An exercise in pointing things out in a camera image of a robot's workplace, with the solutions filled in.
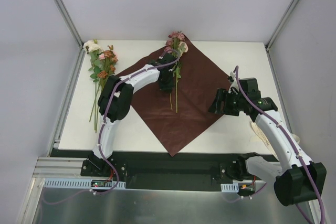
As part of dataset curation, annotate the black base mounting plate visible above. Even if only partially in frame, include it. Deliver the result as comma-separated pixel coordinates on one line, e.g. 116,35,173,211
80,150,267,190

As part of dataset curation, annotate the aluminium frame post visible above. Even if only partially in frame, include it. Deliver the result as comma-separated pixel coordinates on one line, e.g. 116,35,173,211
265,0,301,52
54,0,83,48

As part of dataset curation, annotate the white rose stem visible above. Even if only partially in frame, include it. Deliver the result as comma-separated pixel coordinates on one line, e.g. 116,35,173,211
83,39,102,130

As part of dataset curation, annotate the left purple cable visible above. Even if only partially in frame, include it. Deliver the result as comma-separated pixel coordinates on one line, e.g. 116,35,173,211
41,49,182,205

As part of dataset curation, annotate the right aluminium frame post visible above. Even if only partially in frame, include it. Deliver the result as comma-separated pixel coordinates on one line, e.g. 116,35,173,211
265,0,301,52

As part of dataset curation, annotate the left aluminium frame post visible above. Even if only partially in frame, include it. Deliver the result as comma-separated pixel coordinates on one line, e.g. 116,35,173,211
54,0,83,48

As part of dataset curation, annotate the orange brown rose stem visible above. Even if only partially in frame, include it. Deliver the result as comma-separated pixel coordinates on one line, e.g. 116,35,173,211
93,44,119,133

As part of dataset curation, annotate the mauve rose stem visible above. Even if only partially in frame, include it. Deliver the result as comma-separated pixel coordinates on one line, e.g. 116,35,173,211
163,30,185,111

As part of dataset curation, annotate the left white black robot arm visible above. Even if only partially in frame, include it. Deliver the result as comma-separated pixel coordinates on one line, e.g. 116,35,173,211
88,49,181,176

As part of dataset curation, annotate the light pink rose stem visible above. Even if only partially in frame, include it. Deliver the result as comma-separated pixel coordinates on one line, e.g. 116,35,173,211
175,41,188,113

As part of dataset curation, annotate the right white cable duct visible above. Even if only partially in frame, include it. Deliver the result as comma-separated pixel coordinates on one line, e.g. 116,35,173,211
220,183,239,193

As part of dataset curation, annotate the white cable duct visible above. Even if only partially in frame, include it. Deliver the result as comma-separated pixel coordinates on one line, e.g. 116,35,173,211
220,183,239,193
44,178,126,190

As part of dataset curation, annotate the cream printed ribbon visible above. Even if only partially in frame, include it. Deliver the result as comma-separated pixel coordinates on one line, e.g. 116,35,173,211
250,121,301,162

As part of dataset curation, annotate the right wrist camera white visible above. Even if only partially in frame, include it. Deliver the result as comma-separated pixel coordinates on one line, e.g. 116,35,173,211
228,71,239,90

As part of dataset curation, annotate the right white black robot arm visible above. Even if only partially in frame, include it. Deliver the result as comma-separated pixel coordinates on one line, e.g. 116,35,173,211
209,73,327,207

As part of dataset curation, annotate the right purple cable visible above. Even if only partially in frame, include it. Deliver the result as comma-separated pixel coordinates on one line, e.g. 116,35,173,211
223,65,329,224

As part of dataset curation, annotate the purple cable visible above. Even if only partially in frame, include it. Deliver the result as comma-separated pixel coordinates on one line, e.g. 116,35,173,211
223,65,329,224
41,49,182,205

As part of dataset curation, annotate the aluminium front rail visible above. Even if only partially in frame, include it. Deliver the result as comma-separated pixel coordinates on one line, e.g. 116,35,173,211
33,155,318,183

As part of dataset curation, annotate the left white cable duct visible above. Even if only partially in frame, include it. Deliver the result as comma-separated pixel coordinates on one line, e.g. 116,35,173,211
44,178,126,190

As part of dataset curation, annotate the small pink rose stem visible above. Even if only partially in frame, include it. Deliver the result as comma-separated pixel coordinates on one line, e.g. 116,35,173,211
98,54,105,60

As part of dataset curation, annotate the dark red wrapping cloth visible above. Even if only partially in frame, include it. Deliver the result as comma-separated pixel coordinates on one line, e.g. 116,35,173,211
113,38,230,156

